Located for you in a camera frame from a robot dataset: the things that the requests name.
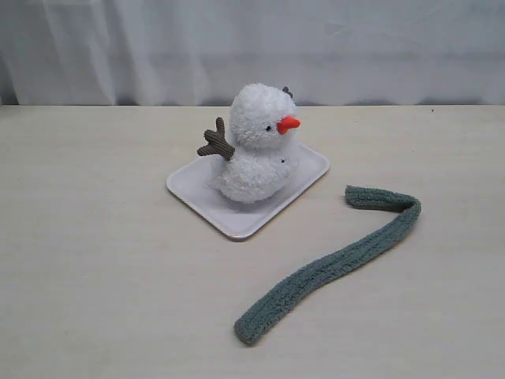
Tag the white plush snowman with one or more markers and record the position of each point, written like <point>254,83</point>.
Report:
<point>258,149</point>

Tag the green knitted scarf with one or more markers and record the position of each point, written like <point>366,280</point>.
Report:
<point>271,308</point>

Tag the white rectangular plastic tray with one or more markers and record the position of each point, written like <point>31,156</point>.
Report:
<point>191,184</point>

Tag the white curtain backdrop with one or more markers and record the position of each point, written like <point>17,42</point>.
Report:
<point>200,53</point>

